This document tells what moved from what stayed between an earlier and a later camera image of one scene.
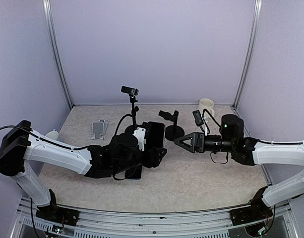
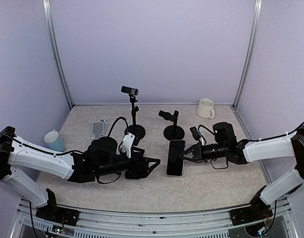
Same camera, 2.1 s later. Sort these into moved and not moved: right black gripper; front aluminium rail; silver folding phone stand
Moved: right black gripper
Not moved: silver folding phone stand; front aluminium rail
